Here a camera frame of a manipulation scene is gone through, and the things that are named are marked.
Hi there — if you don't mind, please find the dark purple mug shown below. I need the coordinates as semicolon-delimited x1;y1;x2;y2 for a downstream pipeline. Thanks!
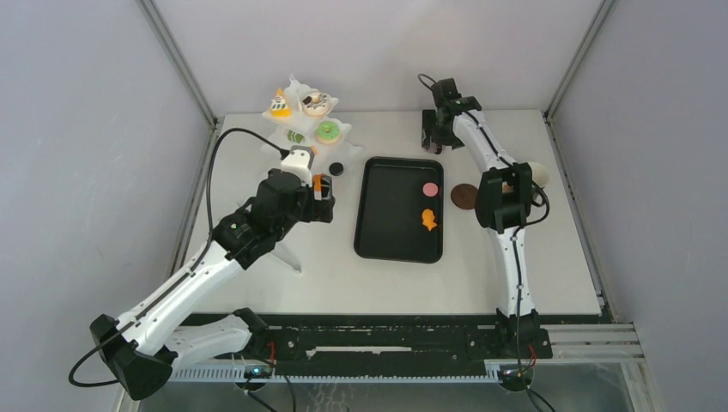
421;109;442;155

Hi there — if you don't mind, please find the orange round pastry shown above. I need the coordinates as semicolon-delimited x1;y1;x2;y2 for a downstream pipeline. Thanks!
312;174;323;201

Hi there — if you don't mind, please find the black sandwich cookie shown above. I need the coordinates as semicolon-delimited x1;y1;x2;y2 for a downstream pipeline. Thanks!
328;162;345;176

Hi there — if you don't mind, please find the green layered cake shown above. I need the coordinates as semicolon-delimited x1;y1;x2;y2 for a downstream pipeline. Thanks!
287;130;306;144

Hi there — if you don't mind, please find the brown round coaster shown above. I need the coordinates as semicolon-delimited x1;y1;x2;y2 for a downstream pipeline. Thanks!
450;184;478;210

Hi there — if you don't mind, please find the green frosted donut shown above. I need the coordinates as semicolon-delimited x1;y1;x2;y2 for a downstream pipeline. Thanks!
315;120;342;145

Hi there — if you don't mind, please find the yellow cake slice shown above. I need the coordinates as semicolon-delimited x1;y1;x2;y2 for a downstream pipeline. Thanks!
268;88;292;118

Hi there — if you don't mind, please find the white chocolate drizzle donut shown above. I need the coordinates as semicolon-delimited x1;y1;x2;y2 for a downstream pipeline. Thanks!
301;92;331;117

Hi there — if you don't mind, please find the grey mug white inside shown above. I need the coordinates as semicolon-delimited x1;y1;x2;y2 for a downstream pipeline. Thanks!
527;161;549;194

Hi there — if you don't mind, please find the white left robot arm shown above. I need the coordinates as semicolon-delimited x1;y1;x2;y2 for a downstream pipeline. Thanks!
89;169;335;400

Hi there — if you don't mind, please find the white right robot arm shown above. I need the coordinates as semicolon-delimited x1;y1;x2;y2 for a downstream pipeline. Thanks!
417;74;550;357

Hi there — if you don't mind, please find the pink macaron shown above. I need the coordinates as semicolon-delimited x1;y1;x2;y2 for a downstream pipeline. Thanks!
422;182;440;197

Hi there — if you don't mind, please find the black serving tray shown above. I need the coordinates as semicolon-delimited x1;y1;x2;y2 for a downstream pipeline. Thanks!
354;156;444;264

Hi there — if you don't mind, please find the white three-tier dessert stand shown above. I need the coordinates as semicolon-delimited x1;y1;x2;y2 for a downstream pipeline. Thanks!
262;75;363;173

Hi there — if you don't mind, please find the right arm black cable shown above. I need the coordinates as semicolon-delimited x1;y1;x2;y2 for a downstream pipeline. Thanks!
417;73;555;412

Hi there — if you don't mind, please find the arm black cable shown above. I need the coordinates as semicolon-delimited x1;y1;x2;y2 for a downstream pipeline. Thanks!
417;73;555;412
68;127;291;389

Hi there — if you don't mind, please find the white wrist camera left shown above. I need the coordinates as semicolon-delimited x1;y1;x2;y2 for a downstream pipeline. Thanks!
281;145;315;186

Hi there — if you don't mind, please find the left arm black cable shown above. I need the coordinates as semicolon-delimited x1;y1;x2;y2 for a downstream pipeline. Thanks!
68;127;291;389

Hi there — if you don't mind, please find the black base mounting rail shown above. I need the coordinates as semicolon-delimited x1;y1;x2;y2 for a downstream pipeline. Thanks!
187;311;553;379

